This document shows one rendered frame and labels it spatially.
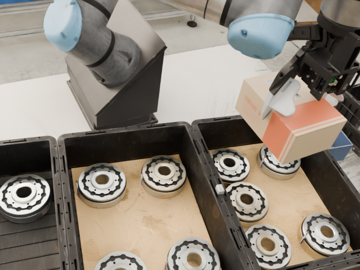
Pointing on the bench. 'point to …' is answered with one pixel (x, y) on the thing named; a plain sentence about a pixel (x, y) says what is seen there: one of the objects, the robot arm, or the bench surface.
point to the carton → (285, 129)
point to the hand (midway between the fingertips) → (290, 107)
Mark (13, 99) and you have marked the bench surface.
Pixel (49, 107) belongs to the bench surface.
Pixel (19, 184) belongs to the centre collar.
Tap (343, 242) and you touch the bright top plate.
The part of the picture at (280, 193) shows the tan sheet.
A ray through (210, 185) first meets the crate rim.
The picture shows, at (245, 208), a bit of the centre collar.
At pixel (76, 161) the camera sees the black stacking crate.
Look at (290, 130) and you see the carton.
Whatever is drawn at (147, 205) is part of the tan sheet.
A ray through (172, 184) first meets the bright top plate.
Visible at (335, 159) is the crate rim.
